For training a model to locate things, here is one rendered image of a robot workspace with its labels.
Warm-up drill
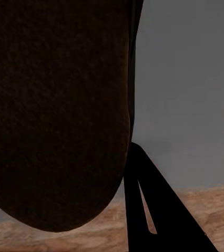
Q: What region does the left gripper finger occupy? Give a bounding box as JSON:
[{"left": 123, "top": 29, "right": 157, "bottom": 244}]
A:
[{"left": 123, "top": 143, "right": 218, "bottom": 252}]

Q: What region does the sandal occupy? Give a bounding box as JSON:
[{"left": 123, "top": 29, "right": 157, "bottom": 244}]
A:
[{"left": 0, "top": 0, "right": 144, "bottom": 233}]

